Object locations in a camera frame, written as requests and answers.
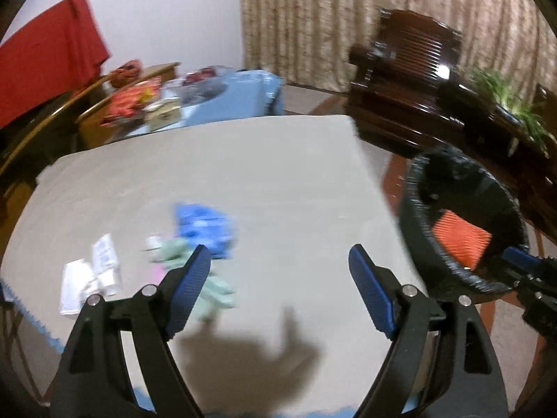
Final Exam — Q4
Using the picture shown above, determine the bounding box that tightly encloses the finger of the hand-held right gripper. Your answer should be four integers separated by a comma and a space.
501, 246, 557, 287

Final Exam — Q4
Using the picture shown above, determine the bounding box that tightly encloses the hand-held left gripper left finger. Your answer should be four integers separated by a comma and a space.
50, 244, 213, 418

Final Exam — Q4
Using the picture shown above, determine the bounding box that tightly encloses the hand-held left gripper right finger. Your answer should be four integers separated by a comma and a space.
348, 244, 510, 418

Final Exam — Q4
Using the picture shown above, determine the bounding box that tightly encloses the orange-red ribbed packet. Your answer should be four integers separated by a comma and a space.
431, 210, 492, 271

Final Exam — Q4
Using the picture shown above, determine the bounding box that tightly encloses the blue plastic cover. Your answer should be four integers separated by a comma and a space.
174, 202, 238, 260

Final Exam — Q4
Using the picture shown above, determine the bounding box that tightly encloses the white medicine box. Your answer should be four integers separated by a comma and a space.
91, 234, 121, 297
61, 259, 99, 316

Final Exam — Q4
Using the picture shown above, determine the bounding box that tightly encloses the black lined waste bin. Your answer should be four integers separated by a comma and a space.
398, 148, 532, 294

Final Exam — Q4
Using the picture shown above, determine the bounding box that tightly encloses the beige tablecloth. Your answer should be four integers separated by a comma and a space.
0, 114, 429, 414

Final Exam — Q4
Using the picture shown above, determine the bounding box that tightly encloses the light blue scalloped undercloth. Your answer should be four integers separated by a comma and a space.
0, 279, 362, 418

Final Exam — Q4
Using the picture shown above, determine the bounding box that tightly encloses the potted orchid plant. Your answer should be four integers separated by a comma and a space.
470, 67, 551, 155

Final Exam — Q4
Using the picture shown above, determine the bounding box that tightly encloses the dark wooden side table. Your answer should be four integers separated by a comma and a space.
439, 83, 557, 227

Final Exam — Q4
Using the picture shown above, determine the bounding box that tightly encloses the dark cushioned wooden armchair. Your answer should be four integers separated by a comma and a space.
533, 83, 557, 114

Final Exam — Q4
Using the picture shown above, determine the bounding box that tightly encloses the gold gift box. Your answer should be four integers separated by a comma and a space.
143, 100, 181, 129

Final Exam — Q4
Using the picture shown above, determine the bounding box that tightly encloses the glass fruit bowl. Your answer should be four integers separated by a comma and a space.
163, 65, 231, 107

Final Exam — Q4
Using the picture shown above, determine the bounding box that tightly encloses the dark slatted wooden armchair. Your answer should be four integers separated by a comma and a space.
346, 8, 468, 149

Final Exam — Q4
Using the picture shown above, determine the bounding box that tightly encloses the red gift packet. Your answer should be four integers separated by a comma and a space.
104, 76, 164, 127

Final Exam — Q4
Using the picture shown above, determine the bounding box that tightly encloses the blue cloth side table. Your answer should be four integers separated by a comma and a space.
104, 69, 285, 144

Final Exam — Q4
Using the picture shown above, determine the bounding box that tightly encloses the red cloth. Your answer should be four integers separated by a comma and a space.
0, 0, 111, 129

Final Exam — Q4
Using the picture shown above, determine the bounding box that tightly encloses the gold patterned curtain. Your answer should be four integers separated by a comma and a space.
239, 0, 557, 109

